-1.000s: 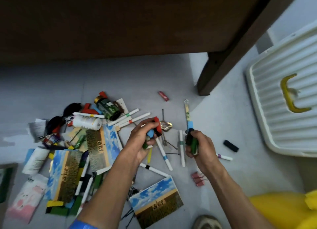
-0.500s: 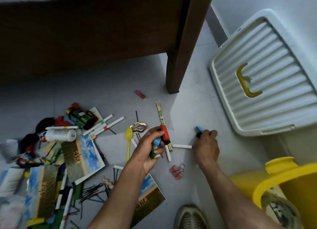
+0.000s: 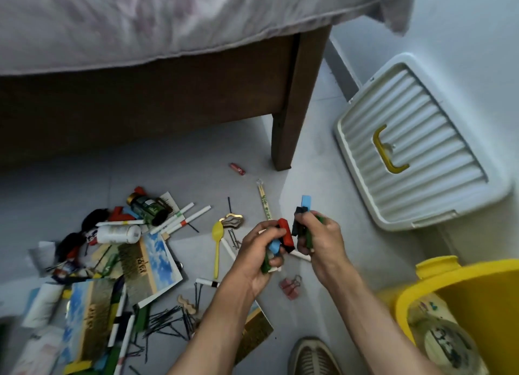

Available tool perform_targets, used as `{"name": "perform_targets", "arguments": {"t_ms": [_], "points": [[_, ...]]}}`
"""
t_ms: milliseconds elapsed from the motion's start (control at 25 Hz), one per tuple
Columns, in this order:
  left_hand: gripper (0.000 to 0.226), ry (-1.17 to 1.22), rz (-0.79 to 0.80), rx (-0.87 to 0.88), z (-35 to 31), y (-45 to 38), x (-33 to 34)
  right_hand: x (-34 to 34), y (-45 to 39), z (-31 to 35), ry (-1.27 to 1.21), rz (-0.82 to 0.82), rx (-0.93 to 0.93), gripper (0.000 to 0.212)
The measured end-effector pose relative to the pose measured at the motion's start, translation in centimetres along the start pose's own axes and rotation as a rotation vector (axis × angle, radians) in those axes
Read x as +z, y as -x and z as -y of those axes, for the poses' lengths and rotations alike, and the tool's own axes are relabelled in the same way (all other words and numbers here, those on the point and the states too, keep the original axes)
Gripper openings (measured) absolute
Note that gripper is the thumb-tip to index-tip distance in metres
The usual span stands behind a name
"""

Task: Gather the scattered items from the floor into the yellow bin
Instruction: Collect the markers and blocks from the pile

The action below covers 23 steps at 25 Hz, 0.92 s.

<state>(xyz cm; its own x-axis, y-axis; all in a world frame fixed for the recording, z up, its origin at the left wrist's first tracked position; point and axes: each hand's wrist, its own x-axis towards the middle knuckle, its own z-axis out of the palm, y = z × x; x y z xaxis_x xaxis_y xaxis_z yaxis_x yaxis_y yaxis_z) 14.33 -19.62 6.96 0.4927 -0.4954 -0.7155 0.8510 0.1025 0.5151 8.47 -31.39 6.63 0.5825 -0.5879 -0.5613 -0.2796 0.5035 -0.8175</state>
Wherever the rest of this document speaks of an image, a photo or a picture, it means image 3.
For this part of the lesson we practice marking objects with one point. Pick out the person's left hand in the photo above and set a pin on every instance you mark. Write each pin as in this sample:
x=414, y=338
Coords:
x=251, y=261

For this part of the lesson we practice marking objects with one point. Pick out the person's right hand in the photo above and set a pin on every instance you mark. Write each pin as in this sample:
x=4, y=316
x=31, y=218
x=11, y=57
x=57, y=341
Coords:
x=328, y=249

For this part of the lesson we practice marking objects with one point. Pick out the person's left thumb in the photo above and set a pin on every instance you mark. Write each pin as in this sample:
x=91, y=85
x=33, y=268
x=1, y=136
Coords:
x=272, y=262

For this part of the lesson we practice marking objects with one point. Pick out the person's right thumb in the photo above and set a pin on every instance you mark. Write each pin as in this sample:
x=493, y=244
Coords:
x=303, y=245

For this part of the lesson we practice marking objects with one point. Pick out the small blue clip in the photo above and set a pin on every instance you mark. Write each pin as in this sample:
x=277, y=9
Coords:
x=274, y=247

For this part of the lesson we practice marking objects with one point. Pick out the black clip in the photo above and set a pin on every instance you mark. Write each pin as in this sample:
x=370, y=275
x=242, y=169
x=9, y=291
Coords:
x=298, y=222

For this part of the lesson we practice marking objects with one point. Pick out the tall blue clip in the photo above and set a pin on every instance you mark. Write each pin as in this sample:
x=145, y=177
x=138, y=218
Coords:
x=306, y=202

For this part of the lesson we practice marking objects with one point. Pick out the person's left forearm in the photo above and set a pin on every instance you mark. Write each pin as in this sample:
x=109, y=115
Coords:
x=211, y=334

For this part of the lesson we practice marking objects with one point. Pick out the person's right forearm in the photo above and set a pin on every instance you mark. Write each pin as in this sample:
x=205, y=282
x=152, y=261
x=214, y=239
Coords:
x=373, y=330

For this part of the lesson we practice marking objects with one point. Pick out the white pen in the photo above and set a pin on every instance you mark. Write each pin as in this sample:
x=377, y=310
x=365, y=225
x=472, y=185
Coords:
x=300, y=256
x=228, y=249

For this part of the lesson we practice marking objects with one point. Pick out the pink binder clips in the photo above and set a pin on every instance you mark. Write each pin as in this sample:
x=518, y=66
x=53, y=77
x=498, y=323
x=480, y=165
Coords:
x=291, y=287

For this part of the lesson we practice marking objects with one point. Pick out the gold cloud-shaped clip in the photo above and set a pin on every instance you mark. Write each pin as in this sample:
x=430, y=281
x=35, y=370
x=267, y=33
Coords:
x=232, y=220

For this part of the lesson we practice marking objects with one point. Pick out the yellow plastic spoon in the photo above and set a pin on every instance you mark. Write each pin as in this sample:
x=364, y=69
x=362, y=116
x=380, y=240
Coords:
x=217, y=241

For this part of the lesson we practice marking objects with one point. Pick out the wrapped wooden chopsticks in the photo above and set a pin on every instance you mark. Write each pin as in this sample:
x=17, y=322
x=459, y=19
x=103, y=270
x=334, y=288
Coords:
x=264, y=200

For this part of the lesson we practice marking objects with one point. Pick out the white marker black cap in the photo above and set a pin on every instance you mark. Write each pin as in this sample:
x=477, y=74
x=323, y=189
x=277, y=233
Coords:
x=206, y=282

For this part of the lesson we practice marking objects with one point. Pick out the single black hairpin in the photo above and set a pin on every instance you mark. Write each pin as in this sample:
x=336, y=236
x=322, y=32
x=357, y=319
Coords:
x=229, y=204

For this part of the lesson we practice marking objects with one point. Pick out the sky and field picture card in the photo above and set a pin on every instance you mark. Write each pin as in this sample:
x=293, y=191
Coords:
x=150, y=265
x=87, y=320
x=254, y=332

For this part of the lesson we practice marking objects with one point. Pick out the white marker red band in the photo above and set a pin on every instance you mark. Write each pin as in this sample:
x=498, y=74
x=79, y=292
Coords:
x=189, y=220

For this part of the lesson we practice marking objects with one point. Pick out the wooden moustache shape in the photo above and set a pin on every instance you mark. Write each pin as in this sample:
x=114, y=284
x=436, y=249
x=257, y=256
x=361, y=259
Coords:
x=186, y=304

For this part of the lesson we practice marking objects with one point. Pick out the small red tube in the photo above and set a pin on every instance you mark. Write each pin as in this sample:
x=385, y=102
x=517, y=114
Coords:
x=237, y=169

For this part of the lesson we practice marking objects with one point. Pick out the person's grey shoe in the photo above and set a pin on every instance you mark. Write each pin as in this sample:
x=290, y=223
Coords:
x=314, y=357

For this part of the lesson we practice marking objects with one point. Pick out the white marker green band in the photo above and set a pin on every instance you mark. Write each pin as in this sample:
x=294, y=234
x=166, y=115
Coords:
x=172, y=218

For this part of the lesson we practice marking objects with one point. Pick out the pile of black hairpins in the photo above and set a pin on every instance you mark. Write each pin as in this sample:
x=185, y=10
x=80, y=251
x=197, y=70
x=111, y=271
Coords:
x=166, y=322

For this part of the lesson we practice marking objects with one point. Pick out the green bottle gold cap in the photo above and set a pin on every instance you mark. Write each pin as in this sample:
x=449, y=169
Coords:
x=148, y=208

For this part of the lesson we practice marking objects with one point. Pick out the white ribbed bin lid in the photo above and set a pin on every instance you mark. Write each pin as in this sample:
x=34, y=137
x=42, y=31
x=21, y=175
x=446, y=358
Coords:
x=421, y=143

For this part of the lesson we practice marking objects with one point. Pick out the white plastic bottle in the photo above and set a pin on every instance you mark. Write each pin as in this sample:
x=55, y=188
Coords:
x=118, y=234

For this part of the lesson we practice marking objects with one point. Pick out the white marker yellow band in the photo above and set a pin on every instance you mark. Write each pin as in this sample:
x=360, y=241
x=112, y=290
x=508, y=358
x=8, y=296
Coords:
x=120, y=222

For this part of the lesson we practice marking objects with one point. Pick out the red plastic piece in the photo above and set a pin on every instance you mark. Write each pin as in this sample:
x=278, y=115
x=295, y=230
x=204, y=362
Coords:
x=119, y=215

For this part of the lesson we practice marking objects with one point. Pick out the clear plastic bag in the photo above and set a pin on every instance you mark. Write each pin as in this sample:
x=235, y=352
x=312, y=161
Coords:
x=442, y=338

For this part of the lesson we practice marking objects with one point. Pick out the white marker black band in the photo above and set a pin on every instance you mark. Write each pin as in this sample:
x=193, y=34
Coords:
x=123, y=342

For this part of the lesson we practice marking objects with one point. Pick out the black fabric pouch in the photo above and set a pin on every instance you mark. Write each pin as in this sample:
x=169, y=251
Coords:
x=94, y=219
x=69, y=243

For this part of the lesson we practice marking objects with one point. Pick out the yellow plastic storage bin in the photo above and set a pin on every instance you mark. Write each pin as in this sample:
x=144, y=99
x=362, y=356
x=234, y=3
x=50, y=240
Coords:
x=482, y=289

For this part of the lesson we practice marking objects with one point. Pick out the white squeeze tube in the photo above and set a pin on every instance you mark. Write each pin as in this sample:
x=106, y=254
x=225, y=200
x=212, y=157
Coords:
x=42, y=306

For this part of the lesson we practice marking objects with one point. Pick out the white bed sheet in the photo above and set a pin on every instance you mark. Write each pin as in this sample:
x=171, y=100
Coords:
x=162, y=18

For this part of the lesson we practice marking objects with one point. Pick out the brown wooden bed frame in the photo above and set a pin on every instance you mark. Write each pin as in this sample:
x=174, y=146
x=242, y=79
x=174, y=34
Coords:
x=142, y=91

